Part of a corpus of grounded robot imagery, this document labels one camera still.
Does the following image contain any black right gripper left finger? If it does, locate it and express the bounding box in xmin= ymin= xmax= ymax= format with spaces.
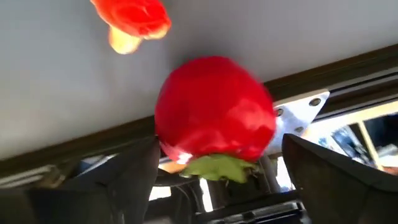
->
xmin=60 ymin=136 xmax=161 ymax=224

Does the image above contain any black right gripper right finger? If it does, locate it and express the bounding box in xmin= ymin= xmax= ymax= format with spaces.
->
xmin=281 ymin=133 xmax=398 ymax=224

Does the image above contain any red toy strawberry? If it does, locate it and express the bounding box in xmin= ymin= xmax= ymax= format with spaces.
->
xmin=154 ymin=55 xmax=277 ymax=184

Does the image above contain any red-capped toy mushroom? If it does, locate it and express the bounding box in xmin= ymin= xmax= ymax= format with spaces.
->
xmin=90 ymin=0 xmax=172 ymax=55

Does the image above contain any silver arm base bracket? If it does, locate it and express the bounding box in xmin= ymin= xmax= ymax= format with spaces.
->
xmin=264 ymin=89 xmax=331 ymax=156

